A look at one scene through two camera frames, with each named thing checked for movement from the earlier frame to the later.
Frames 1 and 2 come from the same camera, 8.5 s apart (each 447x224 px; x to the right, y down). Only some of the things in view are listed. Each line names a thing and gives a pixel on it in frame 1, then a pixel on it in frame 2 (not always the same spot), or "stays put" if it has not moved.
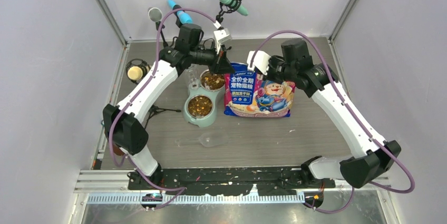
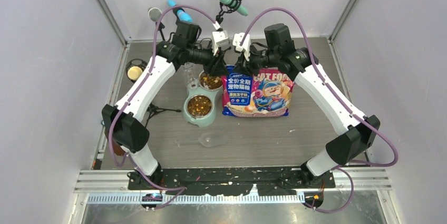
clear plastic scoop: x=207 y=139 stays put
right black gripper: x=272 y=61 to x=246 y=67
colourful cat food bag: x=248 y=93 stays put
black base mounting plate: x=230 y=182 stays put
